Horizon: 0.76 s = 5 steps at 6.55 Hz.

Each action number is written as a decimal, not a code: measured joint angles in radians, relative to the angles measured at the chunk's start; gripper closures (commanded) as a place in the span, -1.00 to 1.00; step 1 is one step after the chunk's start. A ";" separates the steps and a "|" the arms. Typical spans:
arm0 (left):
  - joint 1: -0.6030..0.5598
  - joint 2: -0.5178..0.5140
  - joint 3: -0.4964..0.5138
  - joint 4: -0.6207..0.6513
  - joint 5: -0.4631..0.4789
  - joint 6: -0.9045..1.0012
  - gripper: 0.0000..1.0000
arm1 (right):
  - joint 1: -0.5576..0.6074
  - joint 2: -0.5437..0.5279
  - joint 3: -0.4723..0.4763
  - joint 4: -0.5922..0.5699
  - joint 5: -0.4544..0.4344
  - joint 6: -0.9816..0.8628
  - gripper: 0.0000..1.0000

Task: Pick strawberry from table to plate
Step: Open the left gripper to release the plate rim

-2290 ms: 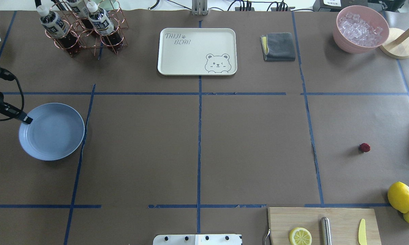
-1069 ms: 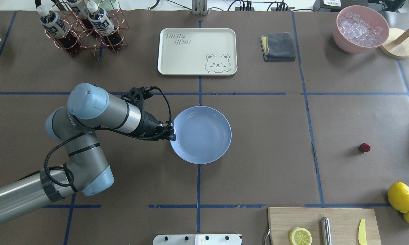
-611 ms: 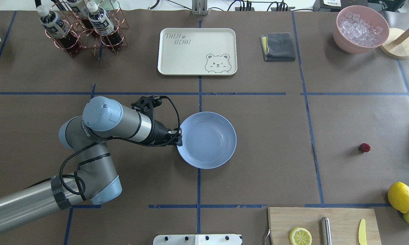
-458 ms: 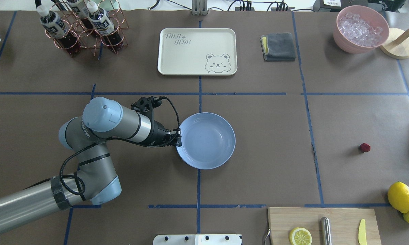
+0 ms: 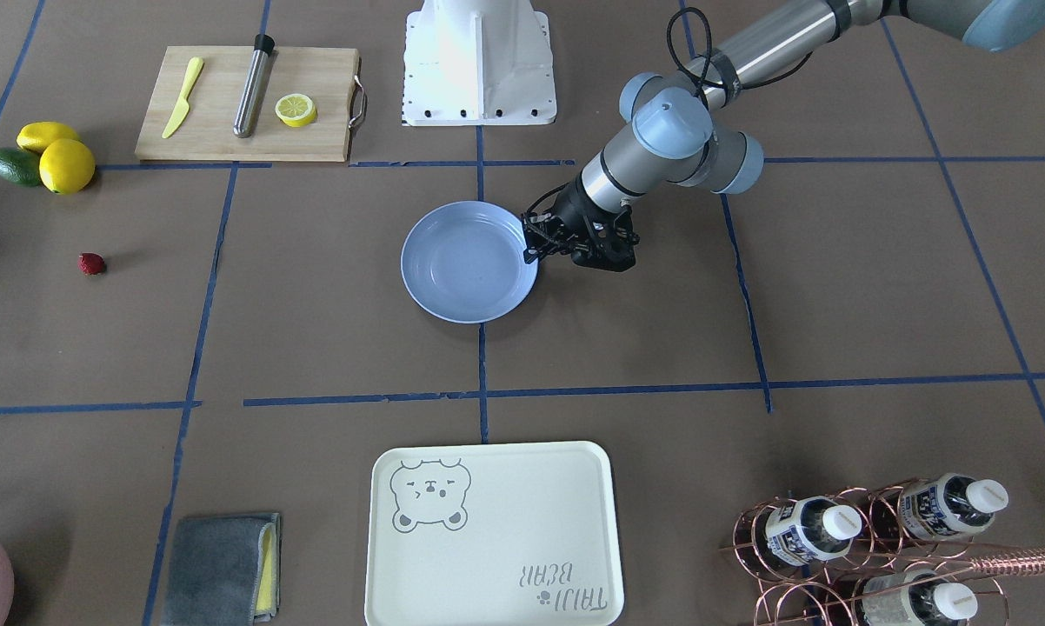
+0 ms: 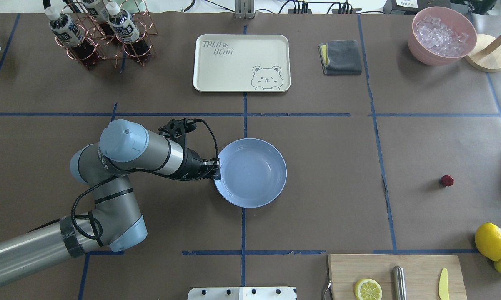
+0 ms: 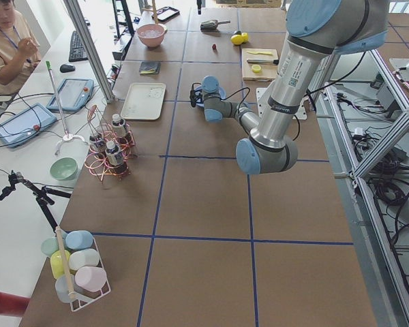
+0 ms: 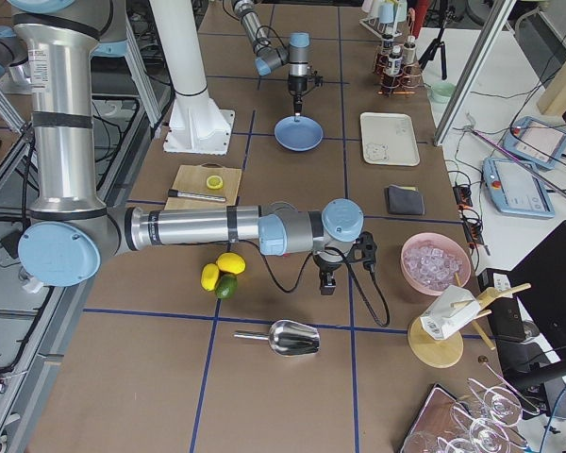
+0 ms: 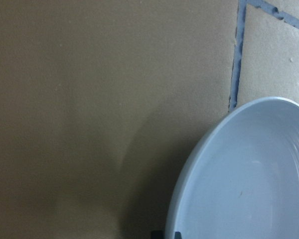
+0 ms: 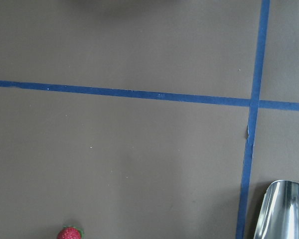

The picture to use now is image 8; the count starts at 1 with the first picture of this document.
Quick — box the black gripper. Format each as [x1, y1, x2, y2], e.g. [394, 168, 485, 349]
[313, 231, 376, 295]
[287, 71, 323, 117]

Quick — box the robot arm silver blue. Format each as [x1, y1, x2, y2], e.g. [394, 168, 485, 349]
[230, 0, 323, 121]
[12, 1, 375, 287]

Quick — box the blue plate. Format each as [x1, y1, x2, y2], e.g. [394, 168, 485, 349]
[274, 116, 324, 152]

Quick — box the metal scoop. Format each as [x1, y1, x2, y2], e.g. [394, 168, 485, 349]
[233, 320, 321, 357]

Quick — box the yellow lemon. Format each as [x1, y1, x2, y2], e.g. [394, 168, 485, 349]
[216, 252, 246, 275]
[200, 263, 220, 292]

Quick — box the cream plastic tray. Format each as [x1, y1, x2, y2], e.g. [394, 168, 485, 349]
[359, 112, 420, 167]

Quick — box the green lime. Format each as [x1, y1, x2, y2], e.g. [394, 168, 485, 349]
[214, 274, 238, 299]

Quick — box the pink bowl with ice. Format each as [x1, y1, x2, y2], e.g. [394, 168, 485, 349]
[400, 232, 472, 295]

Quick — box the dark drink bottle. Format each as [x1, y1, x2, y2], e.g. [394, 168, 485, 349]
[386, 45, 402, 76]
[402, 35, 416, 65]
[380, 33, 394, 56]

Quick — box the dark grey folded cloth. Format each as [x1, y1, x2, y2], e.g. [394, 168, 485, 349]
[385, 185, 425, 215]

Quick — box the wooden cutting board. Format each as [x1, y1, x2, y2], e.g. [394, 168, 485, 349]
[165, 164, 242, 210]

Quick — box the lemon half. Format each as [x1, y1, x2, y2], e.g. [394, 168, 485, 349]
[206, 175, 224, 191]

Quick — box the green bowl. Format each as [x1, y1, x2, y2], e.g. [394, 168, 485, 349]
[429, 80, 456, 104]

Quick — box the blue teach pendant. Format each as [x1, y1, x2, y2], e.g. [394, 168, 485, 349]
[482, 158, 556, 219]
[503, 116, 566, 170]

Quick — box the clear wine glass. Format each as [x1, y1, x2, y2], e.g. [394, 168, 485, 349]
[468, 356, 540, 428]

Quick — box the black monitor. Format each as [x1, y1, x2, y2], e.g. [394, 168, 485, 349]
[508, 221, 566, 390]

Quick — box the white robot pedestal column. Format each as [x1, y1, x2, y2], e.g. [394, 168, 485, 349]
[150, 0, 235, 155]

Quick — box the copper wire bottle basket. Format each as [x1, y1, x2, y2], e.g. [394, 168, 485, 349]
[373, 8, 422, 96]

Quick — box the white wire cup rack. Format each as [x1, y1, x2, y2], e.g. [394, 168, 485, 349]
[359, 0, 408, 38]

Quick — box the black handled knife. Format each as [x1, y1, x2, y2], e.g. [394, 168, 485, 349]
[168, 189, 226, 203]

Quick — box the black camera tripod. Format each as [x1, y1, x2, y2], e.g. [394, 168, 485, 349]
[418, 0, 456, 81]

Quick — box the aluminium frame post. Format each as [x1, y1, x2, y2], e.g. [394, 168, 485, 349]
[433, 0, 516, 146]

